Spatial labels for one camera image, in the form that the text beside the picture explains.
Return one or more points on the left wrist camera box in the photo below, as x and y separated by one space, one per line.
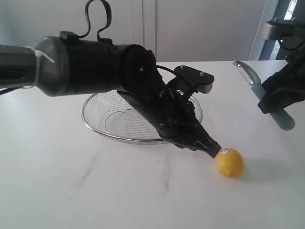
189 80

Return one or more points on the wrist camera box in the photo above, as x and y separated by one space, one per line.
189 80
276 29

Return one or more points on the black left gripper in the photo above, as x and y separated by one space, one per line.
167 110

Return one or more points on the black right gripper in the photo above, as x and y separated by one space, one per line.
286 86

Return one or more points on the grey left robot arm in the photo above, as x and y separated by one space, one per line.
61 67

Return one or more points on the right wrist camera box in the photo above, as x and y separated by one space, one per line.
276 29

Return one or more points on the green handled peeler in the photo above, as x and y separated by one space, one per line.
268 103

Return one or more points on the yellow lemon with sticker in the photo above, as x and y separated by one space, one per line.
229 163

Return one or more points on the oval metal wire basket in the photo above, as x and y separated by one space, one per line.
109 115

